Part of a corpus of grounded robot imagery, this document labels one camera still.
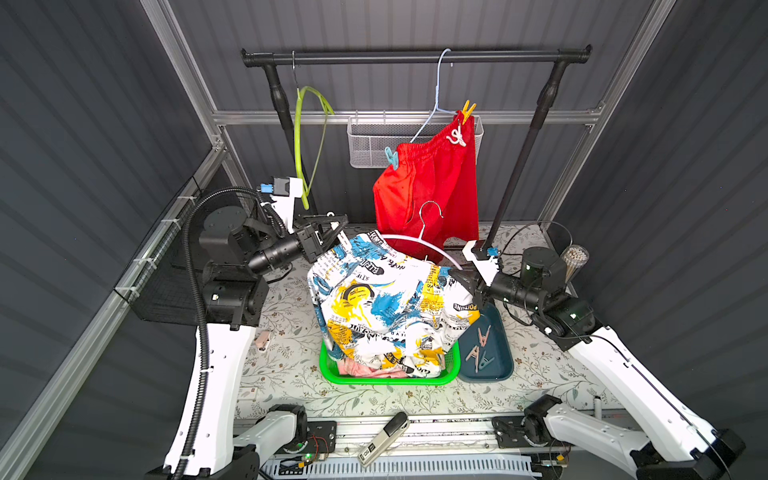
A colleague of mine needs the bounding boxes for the teal clothespin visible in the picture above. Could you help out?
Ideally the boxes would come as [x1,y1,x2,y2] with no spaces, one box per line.
[476,355,495,372]

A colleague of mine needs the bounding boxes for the blue clothespin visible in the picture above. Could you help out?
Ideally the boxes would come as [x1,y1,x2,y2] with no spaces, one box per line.
[384,147,399,171]

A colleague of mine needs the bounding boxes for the lilac plastic hanger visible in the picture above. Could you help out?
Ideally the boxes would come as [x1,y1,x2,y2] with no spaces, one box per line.
[380,200,463,270]

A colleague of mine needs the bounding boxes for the red shorts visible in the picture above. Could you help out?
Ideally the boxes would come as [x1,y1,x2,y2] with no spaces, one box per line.
[373,112,479,247]

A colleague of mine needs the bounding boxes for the pink tie-dye shorts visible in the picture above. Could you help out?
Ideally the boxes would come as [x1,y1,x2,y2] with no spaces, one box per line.
[336,358,391,378]

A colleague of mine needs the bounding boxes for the pink clothespin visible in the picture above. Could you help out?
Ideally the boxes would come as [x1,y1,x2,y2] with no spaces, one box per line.
[254,330,271,352]
[465,345,480,373]

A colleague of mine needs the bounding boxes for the comic print shorts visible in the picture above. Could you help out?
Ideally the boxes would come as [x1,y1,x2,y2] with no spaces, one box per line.
[307,231,480,378]

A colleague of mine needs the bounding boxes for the salmon clothespin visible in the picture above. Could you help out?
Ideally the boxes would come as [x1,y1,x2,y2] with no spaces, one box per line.
[477,325,492,350]

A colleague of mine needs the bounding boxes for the black clothes rack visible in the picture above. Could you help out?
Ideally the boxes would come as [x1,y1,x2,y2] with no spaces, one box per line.
[240,44,593,250]

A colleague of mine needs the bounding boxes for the yellow clothespin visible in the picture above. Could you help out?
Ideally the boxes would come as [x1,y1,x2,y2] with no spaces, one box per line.
[461,100,477,124]

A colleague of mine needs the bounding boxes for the white wire wall basket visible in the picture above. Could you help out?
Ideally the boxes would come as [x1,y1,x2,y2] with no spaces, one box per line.
[346,113,452,169]

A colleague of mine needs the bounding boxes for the green plastic hanger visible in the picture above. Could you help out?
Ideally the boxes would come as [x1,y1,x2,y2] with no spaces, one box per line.
[290,50,336,211]

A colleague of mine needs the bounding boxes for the light blue wire hanger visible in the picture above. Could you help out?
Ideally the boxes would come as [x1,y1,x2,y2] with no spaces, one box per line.
[409,48,455,144]

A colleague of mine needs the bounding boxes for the green plastic basket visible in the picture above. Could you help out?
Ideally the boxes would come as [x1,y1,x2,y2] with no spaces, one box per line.
[319,343,462,386]

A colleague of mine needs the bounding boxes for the clear tube of sticks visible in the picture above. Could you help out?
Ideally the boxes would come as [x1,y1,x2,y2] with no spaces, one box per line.
[561,244,590,283]

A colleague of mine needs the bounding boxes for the dark teal tray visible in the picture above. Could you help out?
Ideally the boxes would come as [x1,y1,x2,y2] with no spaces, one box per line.
[458,303,514,383]

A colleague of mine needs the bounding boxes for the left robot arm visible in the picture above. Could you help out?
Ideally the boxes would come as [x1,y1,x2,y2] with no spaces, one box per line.
[144,183,348,479]

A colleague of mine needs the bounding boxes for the fallen pink clothespin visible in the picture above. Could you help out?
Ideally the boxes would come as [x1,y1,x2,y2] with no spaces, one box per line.
[254,330,271,352]

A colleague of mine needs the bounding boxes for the black wire wall basket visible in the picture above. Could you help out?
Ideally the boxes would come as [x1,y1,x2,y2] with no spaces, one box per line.
[124,187,271,330]

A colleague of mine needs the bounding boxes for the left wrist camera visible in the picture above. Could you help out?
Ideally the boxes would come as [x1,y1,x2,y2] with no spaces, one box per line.
[259,177,303,234]

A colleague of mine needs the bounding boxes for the silver black handheld device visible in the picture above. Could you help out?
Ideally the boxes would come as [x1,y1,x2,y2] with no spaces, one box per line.
[357,411,410,468]

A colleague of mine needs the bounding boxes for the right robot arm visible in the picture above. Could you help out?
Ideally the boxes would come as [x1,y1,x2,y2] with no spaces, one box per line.
[451,241,745,479]

